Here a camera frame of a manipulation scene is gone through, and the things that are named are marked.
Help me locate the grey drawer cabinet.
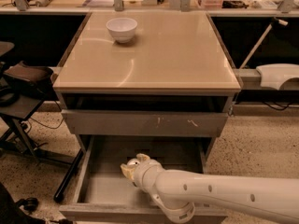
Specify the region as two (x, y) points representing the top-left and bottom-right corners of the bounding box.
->
(54, 10), (240, 154)

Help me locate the white stick with black tip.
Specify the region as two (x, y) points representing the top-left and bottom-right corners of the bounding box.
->
(239, 18), (288, 69)

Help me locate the green soda can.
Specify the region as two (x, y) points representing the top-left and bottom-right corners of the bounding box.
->
(127, 159), (140, 166)

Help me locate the white curved plastic cover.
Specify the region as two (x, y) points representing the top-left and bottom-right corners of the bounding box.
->
(256, 63), (299, 91)

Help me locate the white ceramic bowl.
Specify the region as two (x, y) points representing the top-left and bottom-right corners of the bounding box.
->
(106, 18), (137, 43)

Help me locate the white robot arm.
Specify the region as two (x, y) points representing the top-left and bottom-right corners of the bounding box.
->
(121, 153), (299, 224)

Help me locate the black floor cable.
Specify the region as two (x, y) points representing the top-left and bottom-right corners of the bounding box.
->
(29, 100), (65, 131)

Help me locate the closed top drawer front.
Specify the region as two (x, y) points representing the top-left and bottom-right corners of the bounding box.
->
(62, 109), (228, 137)

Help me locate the black office chair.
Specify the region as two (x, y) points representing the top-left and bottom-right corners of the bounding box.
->
(0, 40), (86, 203)

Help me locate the open middle drawer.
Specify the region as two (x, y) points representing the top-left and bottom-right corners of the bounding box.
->
(59, 135), (228, 224)

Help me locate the black caster wheel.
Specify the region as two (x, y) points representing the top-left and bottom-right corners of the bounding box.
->
(23, 197), (38, 212)

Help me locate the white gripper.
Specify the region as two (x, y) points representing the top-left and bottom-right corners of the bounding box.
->
(121, 153), (164, 193)

